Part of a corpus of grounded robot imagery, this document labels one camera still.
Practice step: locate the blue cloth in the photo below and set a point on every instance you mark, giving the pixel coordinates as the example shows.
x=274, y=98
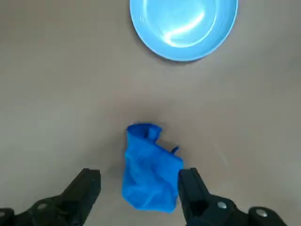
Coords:
x=150, y=169

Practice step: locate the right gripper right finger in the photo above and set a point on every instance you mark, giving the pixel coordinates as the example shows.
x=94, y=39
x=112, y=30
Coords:
x=200, y=207

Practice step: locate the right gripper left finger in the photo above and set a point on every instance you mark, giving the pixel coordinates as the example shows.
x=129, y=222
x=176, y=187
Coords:
x=70, y=202

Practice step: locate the light blue plastic plate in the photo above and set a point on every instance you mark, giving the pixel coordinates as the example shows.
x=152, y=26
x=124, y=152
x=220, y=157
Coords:
x=183, y=23

